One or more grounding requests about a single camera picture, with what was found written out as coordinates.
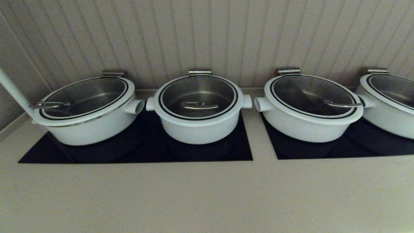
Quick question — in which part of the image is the black glass induction cooktop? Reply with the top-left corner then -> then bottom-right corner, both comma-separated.
18,110 -> 254,163
260,112 -> 414,160

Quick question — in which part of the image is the deep white pot steel interior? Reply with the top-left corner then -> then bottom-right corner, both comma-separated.
146,94 -> 253,145

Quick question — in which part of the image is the white-rimmed glass lid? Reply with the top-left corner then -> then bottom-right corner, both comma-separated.
29,71 -> 136,127
265,67 -> 365,126
154,71 -> 244,127
361,67 -> 414,114

